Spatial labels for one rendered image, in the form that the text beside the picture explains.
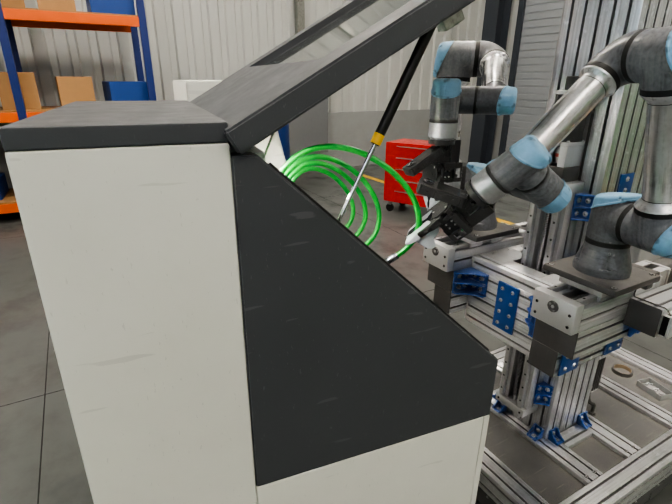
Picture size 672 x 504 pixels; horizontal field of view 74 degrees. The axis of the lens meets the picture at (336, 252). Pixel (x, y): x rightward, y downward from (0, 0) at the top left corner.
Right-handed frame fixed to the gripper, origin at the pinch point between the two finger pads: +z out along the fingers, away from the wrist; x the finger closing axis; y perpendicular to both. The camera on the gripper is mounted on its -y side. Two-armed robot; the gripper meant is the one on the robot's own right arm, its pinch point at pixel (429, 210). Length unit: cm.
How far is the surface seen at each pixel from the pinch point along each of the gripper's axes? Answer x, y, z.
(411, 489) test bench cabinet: -38, -24, 58
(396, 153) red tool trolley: 370, 197, 47
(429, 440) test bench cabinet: -38, -20, 44
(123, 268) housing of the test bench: -37, -78, -9
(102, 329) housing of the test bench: -37, -82, 1
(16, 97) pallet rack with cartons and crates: 488, -199, -14
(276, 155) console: 32, -36, -13
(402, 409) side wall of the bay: -38, -28, 32
